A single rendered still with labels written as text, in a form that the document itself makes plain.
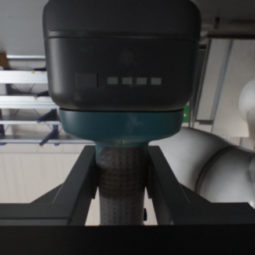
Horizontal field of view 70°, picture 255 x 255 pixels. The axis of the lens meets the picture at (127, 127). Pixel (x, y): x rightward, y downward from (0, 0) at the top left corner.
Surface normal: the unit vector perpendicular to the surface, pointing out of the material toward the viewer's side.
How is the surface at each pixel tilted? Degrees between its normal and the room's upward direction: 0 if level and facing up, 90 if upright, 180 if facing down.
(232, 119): 78
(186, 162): 115
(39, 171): 90
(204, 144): 152
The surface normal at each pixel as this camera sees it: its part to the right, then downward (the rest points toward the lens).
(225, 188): -0.93, -0.26
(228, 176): -0.81, -0.54
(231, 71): -0.04, 0.45
